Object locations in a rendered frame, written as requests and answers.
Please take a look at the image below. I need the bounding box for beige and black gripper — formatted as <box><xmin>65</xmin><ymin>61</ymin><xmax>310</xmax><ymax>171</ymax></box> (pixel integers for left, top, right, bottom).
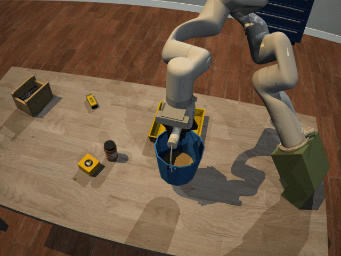
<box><xmin>161</xmin><ymin>95</ymin><xmax>198</xmax><ymax>142</ymax></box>

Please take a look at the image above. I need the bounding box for small glass jar with black lid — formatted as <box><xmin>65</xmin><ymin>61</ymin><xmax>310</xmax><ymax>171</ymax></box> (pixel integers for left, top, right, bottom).
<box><xmin>104</xmin><ymin>140</ymin><xmax>118</xmax><ymax>162</ymax></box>

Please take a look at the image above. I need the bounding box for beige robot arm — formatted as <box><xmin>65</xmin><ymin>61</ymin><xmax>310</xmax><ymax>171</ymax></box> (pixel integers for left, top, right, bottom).
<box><xmin>156</xmin><ymin>0</ymin><xmax>315</xmax><ymax>152</ymax></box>

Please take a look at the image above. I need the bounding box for small wooden crate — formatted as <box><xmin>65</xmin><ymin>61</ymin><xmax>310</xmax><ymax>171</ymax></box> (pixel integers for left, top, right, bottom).
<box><xmin>11</xmin><ymin>75</ymin><xmax>53</xmax><ymax>117</ymax></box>

